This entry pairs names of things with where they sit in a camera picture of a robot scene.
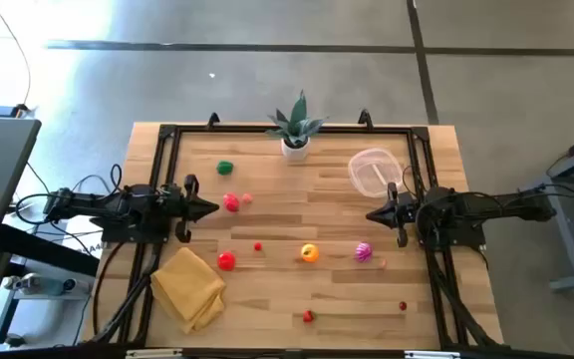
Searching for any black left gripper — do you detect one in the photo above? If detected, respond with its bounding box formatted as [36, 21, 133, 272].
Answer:
[159, 174, 221, 244]

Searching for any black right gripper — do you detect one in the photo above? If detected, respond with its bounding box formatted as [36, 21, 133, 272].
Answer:
[365, 181, 421, 249]

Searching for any purple striped toy onion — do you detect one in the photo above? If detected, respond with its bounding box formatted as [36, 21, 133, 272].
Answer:
[354, 241, 374, 264]

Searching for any clear plastic tupperware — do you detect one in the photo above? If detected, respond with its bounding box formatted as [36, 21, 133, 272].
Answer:
[347, 147, 406, 199]

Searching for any red toy tomato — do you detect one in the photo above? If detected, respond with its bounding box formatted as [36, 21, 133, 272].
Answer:
[216, 250, 237, 272]

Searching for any orange toy fruit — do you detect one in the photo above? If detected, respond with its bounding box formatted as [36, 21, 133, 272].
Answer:
[300, 242, 320, 264]

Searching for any folded yellow cloth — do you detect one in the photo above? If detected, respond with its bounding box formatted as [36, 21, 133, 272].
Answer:
[149, 246, 227, 335]

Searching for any white plant pot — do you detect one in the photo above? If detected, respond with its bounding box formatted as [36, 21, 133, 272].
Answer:
[280, 137, 312, 162]

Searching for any green snake plant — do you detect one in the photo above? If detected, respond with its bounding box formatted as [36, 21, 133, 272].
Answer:
[265, 89, 327, 150]

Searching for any silver metal bar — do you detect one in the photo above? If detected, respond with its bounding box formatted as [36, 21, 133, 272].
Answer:
[126, 349, 184, 359]
[404, 350, 461, 359]

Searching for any black desk beam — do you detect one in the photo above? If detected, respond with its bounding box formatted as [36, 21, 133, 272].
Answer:
[0, 223, 100, 278]

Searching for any clear drinking bottle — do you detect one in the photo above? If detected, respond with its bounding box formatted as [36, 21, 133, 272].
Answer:
[2, 272, 78, 296]

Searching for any white shelf cart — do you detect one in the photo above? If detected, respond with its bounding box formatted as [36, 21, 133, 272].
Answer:
[0, 276, 92, 350]

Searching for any grey desk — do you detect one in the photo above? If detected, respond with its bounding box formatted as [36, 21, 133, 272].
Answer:
[0, 104, 43, 260]

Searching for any black aluminium table frame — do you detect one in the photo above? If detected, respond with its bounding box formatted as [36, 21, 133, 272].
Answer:
[117, 110, 505, 351]

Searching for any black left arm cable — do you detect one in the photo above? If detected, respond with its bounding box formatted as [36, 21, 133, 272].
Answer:
[14, 163, 124, 226]

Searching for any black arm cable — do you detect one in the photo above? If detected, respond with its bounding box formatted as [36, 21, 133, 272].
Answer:
[515, 181, 574, 203]
[14, 163, 124, 226]

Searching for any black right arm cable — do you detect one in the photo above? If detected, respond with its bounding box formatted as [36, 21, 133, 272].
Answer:
[515, 181, 574, 203]

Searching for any thin black floor cable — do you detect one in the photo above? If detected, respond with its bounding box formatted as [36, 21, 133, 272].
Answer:
[0, 0, 33, 109]

